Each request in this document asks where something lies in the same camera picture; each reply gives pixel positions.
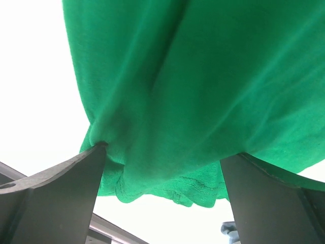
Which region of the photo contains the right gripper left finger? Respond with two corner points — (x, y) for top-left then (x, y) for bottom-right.
(1, 144), (106, 243)

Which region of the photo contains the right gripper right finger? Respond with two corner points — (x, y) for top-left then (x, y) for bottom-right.
(220, 153), (324, 244)

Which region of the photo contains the green t shirt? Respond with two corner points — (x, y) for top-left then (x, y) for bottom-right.
(62, 1), (324, 208)

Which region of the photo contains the folded light blue t shirt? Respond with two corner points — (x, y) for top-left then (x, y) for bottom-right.
(220, 221), (241, 244)

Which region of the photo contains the aluminium front rail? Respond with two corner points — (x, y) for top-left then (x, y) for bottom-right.
(1, 163), (147, 243)

